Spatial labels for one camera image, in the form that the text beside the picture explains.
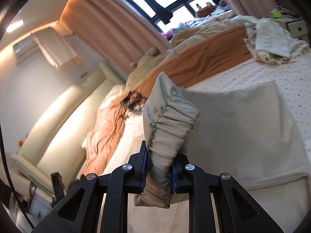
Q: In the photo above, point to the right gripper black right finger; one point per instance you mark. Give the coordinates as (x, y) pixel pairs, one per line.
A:
(218, 203)

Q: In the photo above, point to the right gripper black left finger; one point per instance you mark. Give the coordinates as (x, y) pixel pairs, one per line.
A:
(99, 203)

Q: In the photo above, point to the large beige garment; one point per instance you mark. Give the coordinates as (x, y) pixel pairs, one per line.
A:
(248, 133)

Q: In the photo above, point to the black clothing at bedside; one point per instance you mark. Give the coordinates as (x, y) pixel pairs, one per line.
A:
(58, 186)

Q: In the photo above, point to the cream padded headboard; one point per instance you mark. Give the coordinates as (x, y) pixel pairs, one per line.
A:
(55, 142)

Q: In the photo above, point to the rust orange blanket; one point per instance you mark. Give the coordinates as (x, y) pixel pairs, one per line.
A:
(195, 64)

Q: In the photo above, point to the white pillow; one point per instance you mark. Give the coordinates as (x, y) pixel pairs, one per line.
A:
(116, 91)

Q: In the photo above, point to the floral white bed sheet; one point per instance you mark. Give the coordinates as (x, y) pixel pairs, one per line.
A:
(292, 80)

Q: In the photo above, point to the beige plush toy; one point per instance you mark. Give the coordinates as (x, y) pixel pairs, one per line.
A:
(150, 54)

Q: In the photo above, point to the crumpled patterned cloth pile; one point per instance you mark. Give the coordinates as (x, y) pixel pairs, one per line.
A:
(270, 43)

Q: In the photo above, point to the left pink curtain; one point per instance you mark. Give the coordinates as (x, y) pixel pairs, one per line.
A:
(113, 30)

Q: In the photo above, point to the white bedside drawer unit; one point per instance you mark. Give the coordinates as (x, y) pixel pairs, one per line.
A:
(291, 22)

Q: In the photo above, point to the recessed ceiling light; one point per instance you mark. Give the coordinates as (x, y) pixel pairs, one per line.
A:
(13, 26)

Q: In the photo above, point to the brown plush toy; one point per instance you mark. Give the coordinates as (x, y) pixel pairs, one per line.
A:
(205, 11)

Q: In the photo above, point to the black charger with cables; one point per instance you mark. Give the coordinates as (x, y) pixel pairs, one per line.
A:
(133, 103)

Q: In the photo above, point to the wall air conditioner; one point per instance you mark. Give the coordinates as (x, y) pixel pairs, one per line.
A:
(54, 47)

